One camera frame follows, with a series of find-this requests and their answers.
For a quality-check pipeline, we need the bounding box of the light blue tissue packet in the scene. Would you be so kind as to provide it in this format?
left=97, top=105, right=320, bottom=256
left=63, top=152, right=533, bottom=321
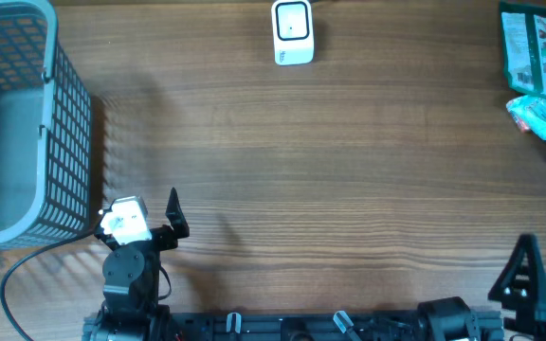
left=506, top=95, right=546, bottom=141

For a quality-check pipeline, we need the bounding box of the green 3M gloves packet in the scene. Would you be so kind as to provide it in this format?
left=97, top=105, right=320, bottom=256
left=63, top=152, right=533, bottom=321
left=499, top=1, right=546, bottom=99

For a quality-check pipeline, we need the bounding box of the red white small packet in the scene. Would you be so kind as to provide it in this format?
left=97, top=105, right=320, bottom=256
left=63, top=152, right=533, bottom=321
left=512, top=115, right=531, bottom=133

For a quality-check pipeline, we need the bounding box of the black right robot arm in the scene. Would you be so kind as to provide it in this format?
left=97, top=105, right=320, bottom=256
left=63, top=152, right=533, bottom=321
left=417, top=234, right=546, bottom=341

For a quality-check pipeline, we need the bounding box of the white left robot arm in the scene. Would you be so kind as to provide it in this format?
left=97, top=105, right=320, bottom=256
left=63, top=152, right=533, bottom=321
left=82, top=188, right=190, bottom=341

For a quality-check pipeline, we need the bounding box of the white barcode scanner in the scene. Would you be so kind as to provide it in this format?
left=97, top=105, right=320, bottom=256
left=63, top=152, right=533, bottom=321
left=270, top=0, right=315, bottom=66

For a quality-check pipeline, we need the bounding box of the grey plastic basket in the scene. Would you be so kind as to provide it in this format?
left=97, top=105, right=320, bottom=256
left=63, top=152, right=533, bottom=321
left=0, top=0, right=93, bottom=250

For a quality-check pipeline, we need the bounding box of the black left camera cable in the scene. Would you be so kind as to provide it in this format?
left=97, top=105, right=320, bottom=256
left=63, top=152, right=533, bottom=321
left=0, top=229, right=100, bottom=341

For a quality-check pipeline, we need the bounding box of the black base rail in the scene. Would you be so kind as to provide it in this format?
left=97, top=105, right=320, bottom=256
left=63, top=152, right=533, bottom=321
left=82, top=310, right=505, bottom=341

